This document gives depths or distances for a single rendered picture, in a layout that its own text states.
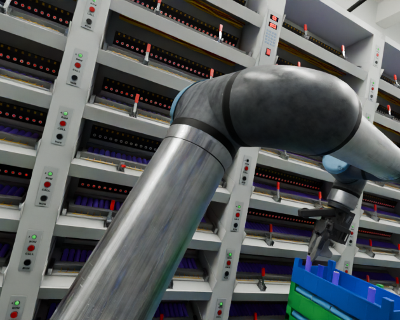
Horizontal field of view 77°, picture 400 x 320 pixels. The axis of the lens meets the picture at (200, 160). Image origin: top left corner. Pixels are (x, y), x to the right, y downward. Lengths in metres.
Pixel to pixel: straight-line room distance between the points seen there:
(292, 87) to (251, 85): 0.05
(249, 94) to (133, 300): 0.28
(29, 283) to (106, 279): 0.68
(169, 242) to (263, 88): 0.22
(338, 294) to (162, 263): 0.66
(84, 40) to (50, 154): 0.39
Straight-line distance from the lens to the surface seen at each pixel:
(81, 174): 0.92
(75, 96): 0.93
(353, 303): 0.89
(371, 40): 1.81
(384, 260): 1.83
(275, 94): 0.33
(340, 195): 0.97
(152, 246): 0.32
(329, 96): 0.35
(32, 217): 0.94
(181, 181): 0.33
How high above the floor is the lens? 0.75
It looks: 5 degrees up
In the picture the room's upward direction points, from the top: 11 degrees clockwise
